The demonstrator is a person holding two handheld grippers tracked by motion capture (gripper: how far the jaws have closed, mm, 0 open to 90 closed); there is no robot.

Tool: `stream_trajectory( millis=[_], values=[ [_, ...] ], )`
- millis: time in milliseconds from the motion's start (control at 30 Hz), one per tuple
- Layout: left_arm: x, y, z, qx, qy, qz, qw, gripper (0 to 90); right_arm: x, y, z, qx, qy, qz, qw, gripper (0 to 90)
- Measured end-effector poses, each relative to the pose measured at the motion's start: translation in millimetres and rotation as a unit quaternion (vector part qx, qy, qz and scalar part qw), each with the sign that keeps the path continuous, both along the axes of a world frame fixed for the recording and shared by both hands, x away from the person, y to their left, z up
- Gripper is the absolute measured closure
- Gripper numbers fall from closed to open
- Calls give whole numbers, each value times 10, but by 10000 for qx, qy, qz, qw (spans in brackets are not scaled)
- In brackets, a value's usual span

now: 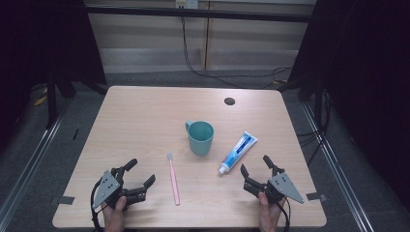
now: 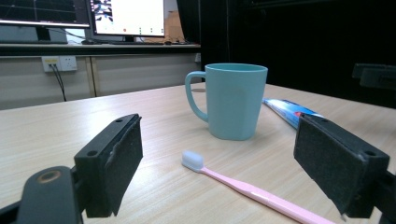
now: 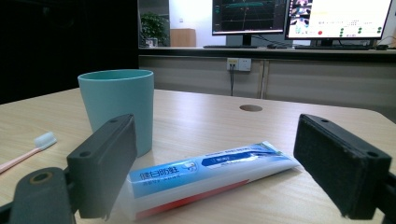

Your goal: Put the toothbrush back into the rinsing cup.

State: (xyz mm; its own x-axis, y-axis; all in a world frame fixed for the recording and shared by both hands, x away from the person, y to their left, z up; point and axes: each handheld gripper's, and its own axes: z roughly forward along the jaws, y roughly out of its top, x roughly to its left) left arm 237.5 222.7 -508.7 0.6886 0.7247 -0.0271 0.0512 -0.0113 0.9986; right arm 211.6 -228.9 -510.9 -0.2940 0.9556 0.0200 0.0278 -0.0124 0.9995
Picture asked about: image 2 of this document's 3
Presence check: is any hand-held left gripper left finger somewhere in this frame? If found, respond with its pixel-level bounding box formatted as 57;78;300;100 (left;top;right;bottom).
74;113;145;218

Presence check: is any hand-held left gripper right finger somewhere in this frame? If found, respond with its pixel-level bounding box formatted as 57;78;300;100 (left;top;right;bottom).
293;113;390;219

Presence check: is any blue toothpaste tube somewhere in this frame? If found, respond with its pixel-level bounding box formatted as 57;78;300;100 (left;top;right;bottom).
262;97;325;130

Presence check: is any pink toothbrush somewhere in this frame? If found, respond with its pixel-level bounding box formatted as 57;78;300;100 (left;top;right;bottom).
181;150;337;224

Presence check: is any light blue plastic cup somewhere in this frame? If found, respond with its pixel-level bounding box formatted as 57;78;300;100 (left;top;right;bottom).
184;63;269;142

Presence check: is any dark blurred device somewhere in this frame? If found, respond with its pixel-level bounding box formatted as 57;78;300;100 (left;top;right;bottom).
351;63;396;91

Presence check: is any black curtain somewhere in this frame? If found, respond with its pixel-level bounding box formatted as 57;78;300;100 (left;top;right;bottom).
176;0;396;110

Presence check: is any black keyboard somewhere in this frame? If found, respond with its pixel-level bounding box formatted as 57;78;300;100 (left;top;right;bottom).
108;40;166;47

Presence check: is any bright computer monitor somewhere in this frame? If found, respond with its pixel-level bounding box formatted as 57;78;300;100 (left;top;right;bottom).
89;0;166;43

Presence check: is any cardboard box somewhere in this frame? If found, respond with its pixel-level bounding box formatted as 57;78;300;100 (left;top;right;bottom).
163;10;189;43

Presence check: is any dark computer monitor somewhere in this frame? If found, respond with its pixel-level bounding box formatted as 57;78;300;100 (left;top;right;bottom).
0;0;92;43

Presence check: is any black wall cable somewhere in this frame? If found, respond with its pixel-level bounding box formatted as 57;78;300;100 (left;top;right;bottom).
50;63;68;103

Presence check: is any white wall socket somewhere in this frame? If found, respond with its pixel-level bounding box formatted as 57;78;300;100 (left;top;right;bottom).
41;55;78;74

